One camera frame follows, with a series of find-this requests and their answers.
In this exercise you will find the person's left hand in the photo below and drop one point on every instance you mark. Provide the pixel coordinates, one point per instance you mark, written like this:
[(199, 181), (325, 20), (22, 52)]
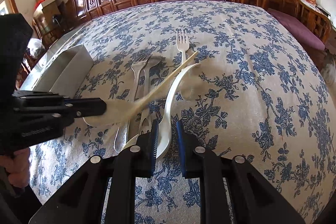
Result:
[(17, 168)]

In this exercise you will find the stacked cardboard boxes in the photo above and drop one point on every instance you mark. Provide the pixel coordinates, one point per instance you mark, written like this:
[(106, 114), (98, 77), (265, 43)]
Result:
[(46, 14)]

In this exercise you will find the white ceramic spoon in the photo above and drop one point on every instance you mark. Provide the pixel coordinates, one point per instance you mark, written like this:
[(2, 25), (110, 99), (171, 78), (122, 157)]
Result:
[(164, 127)]

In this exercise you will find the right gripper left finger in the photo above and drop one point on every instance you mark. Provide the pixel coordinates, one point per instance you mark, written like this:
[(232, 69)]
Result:
[(103, 189)]

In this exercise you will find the metal spoon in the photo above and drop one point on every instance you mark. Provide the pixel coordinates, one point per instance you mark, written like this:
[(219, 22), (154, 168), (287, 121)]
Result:
[(145, 122)]

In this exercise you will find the white plastic fork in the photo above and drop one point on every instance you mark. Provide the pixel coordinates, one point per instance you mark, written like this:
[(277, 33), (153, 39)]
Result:
[(182, 42)]

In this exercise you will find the blue floral tablecloth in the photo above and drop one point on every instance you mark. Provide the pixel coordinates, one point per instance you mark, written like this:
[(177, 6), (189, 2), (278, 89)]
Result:
[(257, 94)]

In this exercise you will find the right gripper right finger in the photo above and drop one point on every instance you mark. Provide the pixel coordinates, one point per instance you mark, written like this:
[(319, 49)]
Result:
[(232, 190)]

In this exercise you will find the purple armchair cushion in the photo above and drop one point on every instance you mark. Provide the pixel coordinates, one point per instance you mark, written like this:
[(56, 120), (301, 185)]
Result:
[(300, 32)]

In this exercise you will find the metal rectangular tray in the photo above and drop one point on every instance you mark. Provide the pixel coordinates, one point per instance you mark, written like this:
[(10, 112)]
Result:
[(63, 74)]

